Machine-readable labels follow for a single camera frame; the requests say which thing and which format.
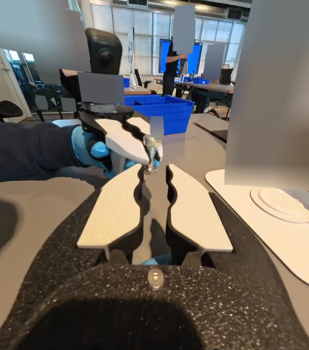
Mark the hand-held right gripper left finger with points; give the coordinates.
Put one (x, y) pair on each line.
(113, 213)

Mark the brown office table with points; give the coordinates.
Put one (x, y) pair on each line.
(214, 87)

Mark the black office chair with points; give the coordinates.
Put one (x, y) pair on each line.
(139, 79)

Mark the white stand base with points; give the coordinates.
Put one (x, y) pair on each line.
(280, 232)

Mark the person's left hand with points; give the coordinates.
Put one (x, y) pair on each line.
(86, 147)

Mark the blue wall screen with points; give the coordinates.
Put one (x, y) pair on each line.
(165, 54)

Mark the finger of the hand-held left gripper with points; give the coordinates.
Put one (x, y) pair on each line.
(124, 145)
(142, 124)

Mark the blue plastic bin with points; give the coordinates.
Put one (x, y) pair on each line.
(170, 117)
(198, 80)

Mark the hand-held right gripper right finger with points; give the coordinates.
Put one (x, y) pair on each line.
(195, 216)

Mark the steel bolt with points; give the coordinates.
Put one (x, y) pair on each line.
(152, 155)

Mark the black flat pad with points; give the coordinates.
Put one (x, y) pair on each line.
(218, 135)

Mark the steel hex nut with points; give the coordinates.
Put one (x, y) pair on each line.
(152, 142)

